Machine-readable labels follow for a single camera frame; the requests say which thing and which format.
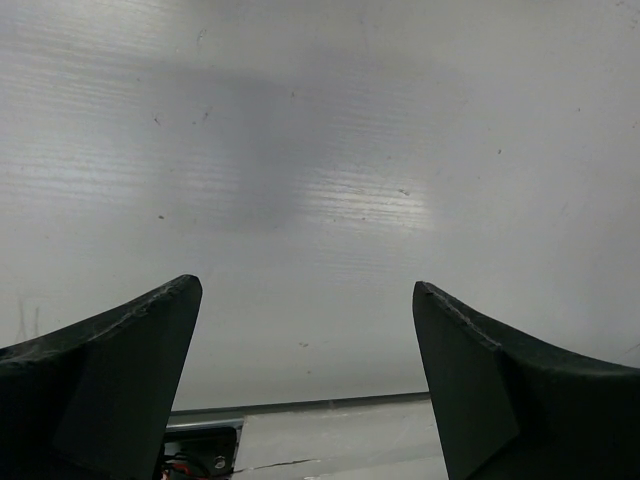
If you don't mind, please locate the silver foil sheet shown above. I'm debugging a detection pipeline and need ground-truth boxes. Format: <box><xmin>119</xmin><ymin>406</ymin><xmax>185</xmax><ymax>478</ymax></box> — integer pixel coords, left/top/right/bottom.
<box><xmin>233</xmin><ymin>400</ymin><xmax>448</xmax><ymax>479</ymax></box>

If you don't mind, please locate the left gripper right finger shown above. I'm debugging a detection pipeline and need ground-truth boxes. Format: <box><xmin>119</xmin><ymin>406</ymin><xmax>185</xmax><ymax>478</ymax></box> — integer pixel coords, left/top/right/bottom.
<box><xmin>412</xmin><ymin>282</ymin><xmax>639</xmax><ymax>479</ymax></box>

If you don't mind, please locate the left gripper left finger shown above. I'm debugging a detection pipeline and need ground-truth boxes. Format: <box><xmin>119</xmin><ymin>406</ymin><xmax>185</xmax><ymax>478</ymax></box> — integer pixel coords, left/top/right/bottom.
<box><xmin>1</xmin><ymin>275</ymin><xmax>202</xmax><ymax>479</ymax></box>

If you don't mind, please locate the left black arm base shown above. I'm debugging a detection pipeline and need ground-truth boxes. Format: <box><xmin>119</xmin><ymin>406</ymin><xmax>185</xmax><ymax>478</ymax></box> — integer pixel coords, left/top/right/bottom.
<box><xmin>158</xmin><ymin>409</ymin><xmax>244</xmax><ymax>479</ymax></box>

